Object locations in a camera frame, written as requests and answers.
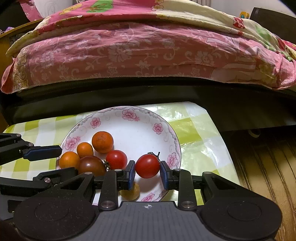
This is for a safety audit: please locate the red cherry tomato with stem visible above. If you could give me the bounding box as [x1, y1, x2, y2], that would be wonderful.
[135, 152, 160, 179]

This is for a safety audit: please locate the tan longan fruit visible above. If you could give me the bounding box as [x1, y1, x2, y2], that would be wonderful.
[119, 183, 140, 201]

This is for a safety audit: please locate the dark brown tomato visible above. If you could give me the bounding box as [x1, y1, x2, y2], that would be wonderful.
[78, 156, 107, 177]

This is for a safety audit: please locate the green checkered tablecloth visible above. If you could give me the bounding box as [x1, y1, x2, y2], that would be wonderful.
[6, 102, 238, 183]

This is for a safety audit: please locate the large orange tangerine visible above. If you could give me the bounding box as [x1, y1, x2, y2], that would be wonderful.
[92, 131, 114, 154]

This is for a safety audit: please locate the small orange kumquat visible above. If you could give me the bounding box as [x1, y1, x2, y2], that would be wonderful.
[76, 142, 94, 158]

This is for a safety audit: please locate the orange tangerine front left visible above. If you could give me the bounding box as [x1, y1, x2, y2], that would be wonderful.
[59, 151, 80, 169]

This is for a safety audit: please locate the floral white porcelain plate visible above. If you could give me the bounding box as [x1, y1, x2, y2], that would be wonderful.
[56, 105, 182, 207]

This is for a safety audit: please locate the pink floral bed sheet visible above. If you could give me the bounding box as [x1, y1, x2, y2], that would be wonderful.
[1, 22, 295, 94]

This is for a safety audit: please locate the colourful cartoon quilt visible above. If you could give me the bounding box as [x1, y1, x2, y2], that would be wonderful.
[6, 1, 295, 61]

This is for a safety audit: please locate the yellow toy box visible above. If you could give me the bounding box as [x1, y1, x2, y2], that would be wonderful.
[239, 11, 250, 19]

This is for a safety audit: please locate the dark wooden headboard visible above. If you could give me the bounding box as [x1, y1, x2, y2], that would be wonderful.
[250, 8, 296, 44]

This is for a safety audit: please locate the dark wooden bed frame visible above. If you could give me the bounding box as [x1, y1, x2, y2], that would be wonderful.
[1, 77, 295, 132]

